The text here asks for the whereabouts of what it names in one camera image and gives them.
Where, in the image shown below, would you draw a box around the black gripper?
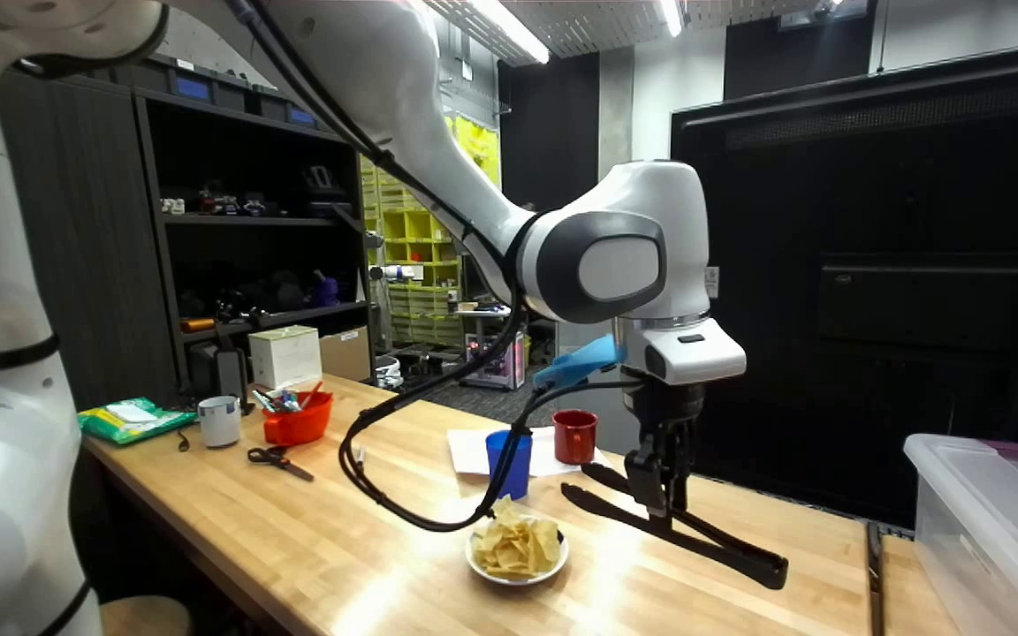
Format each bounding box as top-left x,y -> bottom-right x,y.
625,380 -> 712,530

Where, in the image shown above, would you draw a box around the yellow tortilla chips pile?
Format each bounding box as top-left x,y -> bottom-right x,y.
469,501 -> 566,580

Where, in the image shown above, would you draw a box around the red plastic cup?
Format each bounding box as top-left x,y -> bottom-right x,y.
553,407 -> 603,470

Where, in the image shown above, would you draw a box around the blue plastic cup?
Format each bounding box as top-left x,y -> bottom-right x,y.
486,423 -> 537,501

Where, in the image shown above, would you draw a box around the bowl of yellow food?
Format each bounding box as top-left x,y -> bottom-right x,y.
462,524 -> 573,590

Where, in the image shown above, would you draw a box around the white paper napkin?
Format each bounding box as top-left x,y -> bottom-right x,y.
446,423 -> 559,483

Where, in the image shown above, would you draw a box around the cluttered background desk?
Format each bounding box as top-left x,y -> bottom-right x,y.
449,295 -> 537,394

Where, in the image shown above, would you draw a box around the clear plastic storage bin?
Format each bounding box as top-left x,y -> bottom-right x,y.
902,430 -> 1018,636

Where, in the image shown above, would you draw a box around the yellow bin rack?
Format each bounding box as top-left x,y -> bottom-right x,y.
354,111 -> 511,356

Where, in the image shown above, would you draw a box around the large black monitor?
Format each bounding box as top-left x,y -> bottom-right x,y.
664,36 -> 1018,533

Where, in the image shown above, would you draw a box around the small cardboard box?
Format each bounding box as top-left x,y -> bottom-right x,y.
319,325 -> 376,387

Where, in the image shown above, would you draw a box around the red bucket with tools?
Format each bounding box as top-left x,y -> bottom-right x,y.
257,388 -> 337,453

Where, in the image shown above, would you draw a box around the white box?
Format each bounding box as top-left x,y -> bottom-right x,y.
248,321 -> 325,396

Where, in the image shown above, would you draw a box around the short ceiling light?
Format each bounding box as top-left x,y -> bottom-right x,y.
653,0 -> 690,44

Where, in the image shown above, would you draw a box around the black shelf unit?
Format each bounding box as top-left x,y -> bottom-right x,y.
0,51 -> 376,411

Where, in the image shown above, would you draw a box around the long ceiling light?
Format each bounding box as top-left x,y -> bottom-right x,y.
459,0 -> 557,72

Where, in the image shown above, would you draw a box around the tan round stool seat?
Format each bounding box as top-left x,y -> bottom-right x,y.
99,595 -> 195,636

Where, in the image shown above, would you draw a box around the green wipes packet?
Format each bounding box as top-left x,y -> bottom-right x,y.
76,396 -> 197,449

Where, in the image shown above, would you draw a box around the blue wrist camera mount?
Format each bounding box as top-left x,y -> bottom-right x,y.
527,332 -> 625,396

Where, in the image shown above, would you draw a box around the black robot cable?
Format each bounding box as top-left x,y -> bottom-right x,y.
221,0 -> 653,537

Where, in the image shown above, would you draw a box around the black handled scissors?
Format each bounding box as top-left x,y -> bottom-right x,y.
244,441 -> 319,483

